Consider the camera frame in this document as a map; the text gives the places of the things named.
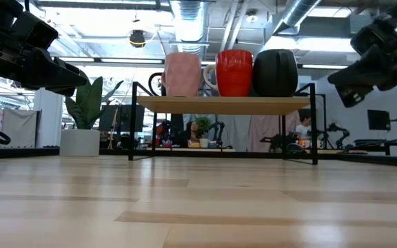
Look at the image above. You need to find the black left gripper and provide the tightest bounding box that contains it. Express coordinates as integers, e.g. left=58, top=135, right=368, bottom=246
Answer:
left=0, top=26, right=89, bottom=97

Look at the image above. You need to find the round black mug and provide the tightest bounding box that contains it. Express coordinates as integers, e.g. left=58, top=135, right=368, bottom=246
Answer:
left=252, top=48, right=299, bottom=98

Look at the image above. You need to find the pink faceted mug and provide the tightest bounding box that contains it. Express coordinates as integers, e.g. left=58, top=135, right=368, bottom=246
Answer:
left=160, top=52, right=203, bottom=98

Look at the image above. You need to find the red mug with white handle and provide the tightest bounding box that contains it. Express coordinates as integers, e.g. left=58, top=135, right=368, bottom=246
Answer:
left=203, top=49, right=254, bottom=98

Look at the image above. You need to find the grey fabric board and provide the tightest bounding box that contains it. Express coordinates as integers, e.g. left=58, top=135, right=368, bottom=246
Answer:
left=2, top=108, right=41, bottom=148

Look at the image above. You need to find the snake plant in white pot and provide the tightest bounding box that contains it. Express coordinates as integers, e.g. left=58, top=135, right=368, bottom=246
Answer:
left=59, top=70, right=125, bottom=158

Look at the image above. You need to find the person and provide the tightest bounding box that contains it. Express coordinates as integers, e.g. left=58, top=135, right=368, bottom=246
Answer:
left=183, top=120, right=200, bottom=148
left=294, top=115, right=313, bottom=141

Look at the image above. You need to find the black background monitor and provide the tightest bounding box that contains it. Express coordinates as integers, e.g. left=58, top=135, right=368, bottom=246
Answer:
left=98, top=104, right=145, bottom=133

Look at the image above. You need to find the pink hanging cloth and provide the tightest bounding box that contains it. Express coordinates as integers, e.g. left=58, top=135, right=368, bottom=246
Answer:
left=248, top=110, right=301, bottom=153

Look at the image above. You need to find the white hanging cloth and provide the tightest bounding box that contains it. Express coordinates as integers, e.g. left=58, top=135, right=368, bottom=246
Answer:
left=215, top=114, right=253, bottom=152

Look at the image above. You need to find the wooden shelf with black legs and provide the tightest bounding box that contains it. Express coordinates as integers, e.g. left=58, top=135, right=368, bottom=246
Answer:
left=128, top=81, right=320, bottom=165

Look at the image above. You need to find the small background potted plant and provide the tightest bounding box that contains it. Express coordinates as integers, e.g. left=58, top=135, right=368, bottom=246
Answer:
left=195, top=116, right=212, bottom=149

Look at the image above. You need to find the wall-side black monitor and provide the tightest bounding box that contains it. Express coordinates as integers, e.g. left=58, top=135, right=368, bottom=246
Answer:
left=367, top=109, right=391, bottom=131

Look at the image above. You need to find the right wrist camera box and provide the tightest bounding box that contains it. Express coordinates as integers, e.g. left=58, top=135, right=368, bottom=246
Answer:
left=349, top=19, right=386, bottom=56

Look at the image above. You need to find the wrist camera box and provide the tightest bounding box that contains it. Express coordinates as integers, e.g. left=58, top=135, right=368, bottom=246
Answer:
left=11, top=12, right=59, bottom=50
left=349, top=19, right=386, bottom=56

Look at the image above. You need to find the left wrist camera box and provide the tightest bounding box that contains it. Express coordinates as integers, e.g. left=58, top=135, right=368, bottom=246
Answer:
left=11, top=12, right=59, bottom=50

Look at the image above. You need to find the black aluminium table frame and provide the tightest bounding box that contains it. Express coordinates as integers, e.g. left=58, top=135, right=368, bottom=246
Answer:
left=0, top=146, right=397, bottom=168

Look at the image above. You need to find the black overhead camera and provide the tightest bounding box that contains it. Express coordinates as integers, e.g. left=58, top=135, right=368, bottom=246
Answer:
left=128, top=30, right=147, bottom=48

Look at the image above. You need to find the silver smooth ventilation duct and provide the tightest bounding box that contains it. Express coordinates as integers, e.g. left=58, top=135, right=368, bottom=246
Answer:
left=274, top=0, right=323, bottom=35

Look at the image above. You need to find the silver ribbed ventilation duct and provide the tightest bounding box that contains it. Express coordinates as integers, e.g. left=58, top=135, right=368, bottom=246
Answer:
left=169, top=0, right=209, bottom=56

